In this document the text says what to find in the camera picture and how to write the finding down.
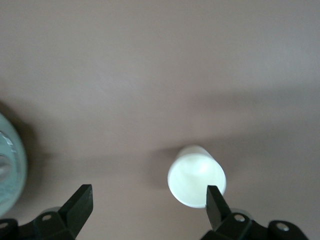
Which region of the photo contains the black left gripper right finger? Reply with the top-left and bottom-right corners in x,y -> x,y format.
199,185 -> 308,240

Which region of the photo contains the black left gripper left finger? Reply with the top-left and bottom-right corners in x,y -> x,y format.
18,184 -> 95,240

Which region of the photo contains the white plastic cup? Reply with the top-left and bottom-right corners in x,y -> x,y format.
166,145 -> 227,209

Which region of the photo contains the grey-green cooking pot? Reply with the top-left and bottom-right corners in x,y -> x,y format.
0,111 -> 28,217

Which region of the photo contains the glass pot lid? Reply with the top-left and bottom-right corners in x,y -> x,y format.
0,129 -> 13,193

